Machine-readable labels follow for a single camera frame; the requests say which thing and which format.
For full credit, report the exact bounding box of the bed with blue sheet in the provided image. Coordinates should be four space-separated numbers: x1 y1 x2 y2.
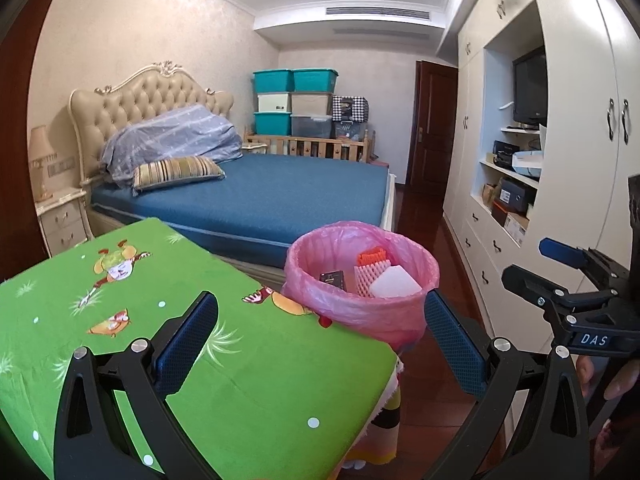
89 152 396 271

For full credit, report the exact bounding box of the white foam block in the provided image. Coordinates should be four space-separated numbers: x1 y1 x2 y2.
369 265 423 298

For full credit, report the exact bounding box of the black storage case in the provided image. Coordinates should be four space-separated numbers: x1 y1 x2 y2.
492 177 537 213

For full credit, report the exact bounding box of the black white checkered bag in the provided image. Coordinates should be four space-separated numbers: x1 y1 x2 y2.
332 95 370 123

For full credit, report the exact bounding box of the lilac striped duvet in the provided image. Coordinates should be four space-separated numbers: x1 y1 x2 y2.
99 104 244 186

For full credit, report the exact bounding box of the black printed box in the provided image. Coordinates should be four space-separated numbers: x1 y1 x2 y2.
319 270 347 292

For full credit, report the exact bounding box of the ceiling air vent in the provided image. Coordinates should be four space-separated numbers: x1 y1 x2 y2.
325 6 431 22

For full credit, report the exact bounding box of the gold striped pillow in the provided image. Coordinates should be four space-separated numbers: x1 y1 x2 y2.
132 156 226 197

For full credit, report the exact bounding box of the printed cardboard box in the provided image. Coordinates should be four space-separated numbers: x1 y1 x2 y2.
504 210 531 247

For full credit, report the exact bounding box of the black electronic device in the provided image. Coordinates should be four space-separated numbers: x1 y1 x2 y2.
492 140 521 170

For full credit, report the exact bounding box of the green printed tablecloth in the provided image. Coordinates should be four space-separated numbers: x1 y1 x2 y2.
0 217 403 480

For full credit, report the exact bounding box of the beige table lamp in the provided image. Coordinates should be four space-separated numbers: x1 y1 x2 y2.
27 126 56 202

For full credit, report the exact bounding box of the teal storage bin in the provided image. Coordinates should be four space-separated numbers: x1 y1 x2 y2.
254 111 292 136
291 68 341 94
252 70 295 95

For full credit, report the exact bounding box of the beige storage bin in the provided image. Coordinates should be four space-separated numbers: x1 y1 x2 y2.
291 92 333 116

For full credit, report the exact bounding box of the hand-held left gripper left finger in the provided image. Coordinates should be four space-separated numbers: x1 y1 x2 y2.
52 290 221 480

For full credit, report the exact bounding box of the red white foam fruit net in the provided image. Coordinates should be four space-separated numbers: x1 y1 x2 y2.
353 259 392 297

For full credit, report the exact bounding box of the cream nightstand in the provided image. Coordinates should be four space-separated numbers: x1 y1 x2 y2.
35 186 93 259

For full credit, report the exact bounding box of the cream storage bin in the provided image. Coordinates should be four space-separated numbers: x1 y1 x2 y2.
256 91 292 113

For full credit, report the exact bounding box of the beige tufted headboard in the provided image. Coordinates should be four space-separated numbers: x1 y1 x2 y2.
69 60 236 186

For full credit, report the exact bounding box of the brown wooden door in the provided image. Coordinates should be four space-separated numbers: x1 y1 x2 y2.
407 60 458 196

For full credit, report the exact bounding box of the person's right hand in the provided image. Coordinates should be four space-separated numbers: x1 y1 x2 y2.
575 354 640 403

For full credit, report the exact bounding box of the black television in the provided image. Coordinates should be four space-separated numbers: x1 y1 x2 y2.
512 46 548 128

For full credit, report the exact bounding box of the white built-in wardrobe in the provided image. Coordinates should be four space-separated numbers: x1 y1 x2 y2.
442 0 640 376

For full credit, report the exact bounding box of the clear grey storage bin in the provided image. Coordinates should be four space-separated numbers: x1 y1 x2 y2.
291 114 333 138

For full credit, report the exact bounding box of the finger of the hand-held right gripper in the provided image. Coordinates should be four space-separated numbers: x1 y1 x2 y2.
538 236 632 292
501 264 620 315

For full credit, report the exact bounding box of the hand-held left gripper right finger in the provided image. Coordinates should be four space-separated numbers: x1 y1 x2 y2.
424 290 591 480

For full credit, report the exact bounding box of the trash bin with pink bag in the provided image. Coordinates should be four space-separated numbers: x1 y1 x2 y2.
282 220 441 353

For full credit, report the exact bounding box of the orange foam fruit net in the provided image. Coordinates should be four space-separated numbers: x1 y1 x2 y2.
356 247 390 267

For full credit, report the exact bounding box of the white blue flat box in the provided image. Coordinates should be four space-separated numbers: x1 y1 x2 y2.
512 150 543 181

